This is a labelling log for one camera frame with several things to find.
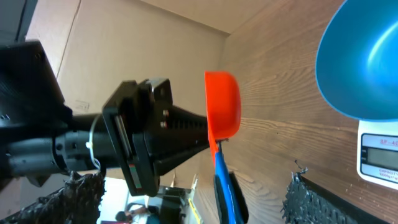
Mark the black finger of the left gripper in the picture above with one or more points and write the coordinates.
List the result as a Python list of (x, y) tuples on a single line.
[(178, 135)]

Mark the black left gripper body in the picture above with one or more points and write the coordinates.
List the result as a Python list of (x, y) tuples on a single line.
[(126, 115)]

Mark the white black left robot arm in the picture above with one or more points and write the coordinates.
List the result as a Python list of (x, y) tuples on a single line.
[(40, 135)]

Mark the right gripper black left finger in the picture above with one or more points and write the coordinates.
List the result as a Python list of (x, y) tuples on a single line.
[(77, 202)]

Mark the teal plastic bowl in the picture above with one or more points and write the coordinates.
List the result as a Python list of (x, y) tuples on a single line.
[(356, 62)]

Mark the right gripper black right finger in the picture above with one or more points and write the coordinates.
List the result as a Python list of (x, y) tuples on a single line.
[(309, 203)]

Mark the red measuring scoop blue handle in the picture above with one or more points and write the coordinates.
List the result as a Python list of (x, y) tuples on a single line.
[(223, 113)]

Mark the white digital kitchen scale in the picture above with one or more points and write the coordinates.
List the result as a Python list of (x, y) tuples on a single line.
[(377, 153)]

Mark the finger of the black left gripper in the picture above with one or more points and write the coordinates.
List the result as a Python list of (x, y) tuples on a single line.
[(230, 201)]

